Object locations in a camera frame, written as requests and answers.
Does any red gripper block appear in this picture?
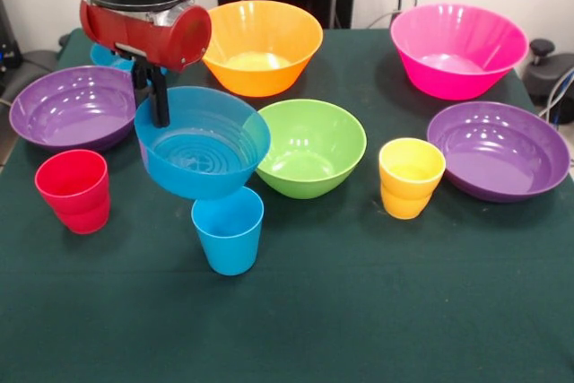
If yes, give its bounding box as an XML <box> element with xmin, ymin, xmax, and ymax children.
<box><xmin>79</xmin><ymin>0</ymin><xmax>213</xmax><ymax>129</ymax></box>

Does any small blue plastic bowl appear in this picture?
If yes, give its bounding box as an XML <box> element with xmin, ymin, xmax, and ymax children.
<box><xmin>133</xmin><ymin>85</ymin><xmax>272</xmax><ymax>201</ymax></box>
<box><xmin>89</xmin><ymin>43</ymin><xmax>170</xmax><ymax>78</ymax></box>

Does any orange plastic bowl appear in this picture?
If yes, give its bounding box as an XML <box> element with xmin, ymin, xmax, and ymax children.
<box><xmin>201</xmin><ymin>0</ymin><xmax>324</xmax><ymax>98</ymax></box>

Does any blue plastic cup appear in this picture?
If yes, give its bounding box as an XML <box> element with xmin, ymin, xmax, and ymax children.
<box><xmin>191</xmin><ymin>186</ymin><xmax>265</xmax><ymax>276</ymax></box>

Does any green plastic bowl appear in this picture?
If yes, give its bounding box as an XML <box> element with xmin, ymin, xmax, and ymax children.
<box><xmin>253</xmin><ymin>99</ymin><xmax>368</xmax><ymax>200</ymax></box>

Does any pink plastic bowl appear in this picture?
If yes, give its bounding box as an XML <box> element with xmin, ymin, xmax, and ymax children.
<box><xmin>389</xmin><ymin>3</ymin><xmax>530</xmax><ymax>101</ymax></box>

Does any purple plastic bowl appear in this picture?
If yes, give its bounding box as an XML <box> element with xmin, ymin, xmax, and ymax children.
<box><xmin>426</xmin><ymin>100</ymin><xmax>571</xmax><ymax>204</ymax></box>
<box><xmin>8</xmin><ymin>65</ymin><xmax>138</xmax><ymax>153</ymax></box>

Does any grey rounded base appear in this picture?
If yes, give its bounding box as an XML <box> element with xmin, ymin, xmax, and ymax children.
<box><xmin>17</xmin><ymin>48</ymin><xmax>62</xmax><ymax>83</ymax></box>

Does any red plastic cup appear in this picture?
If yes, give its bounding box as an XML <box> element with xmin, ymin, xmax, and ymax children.
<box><xmin>34</xmin><ymin>148</ymin><xmax>111</xmax><ymax>235</ymax></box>

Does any black equipment box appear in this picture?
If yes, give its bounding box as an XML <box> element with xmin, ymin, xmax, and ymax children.
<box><xmin>0</xmin><ymin>0</ymin><xmax>23</xmax><ymax>92</ymax></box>

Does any dark green tablecloth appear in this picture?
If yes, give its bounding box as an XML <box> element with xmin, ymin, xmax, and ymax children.
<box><xmin>0</xmin><ymin>26</ymin><xmax>574</xmax><ymax>383</ymax></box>

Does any yellow plastic cup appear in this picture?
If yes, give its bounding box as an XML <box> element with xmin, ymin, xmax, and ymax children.
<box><xmin>378</xmin><ymin>137</ymin><xmax>448</xmax><ymax>221</ymax></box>

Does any black clamp with knob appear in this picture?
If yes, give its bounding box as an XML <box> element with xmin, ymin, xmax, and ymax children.
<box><xmin>522</xmin><ymin>38</ymin><xmax>574</xmax><ymax>104</ymax></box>

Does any bundle of light cables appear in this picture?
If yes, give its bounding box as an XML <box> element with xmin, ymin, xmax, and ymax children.
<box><xmin>537</xmin><ymin>66</ymin><xmax>574</xmax><ymax>126</ymax></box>

